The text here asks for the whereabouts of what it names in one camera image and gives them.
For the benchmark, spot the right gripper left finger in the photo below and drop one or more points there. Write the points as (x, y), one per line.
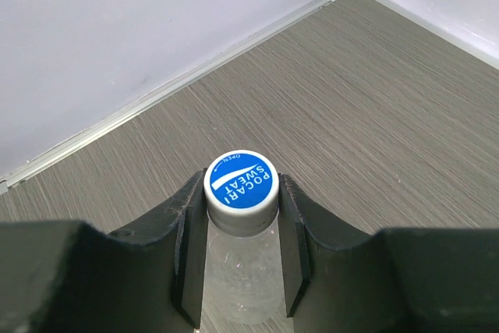
(147, 276)

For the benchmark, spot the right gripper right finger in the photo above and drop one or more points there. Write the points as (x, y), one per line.
(338, 278)

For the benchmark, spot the clear unlabelled plastic bottle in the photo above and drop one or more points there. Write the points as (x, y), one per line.
(243, 275)

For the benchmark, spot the white blue bottle cap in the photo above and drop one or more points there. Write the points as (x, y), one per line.
(241, 188)

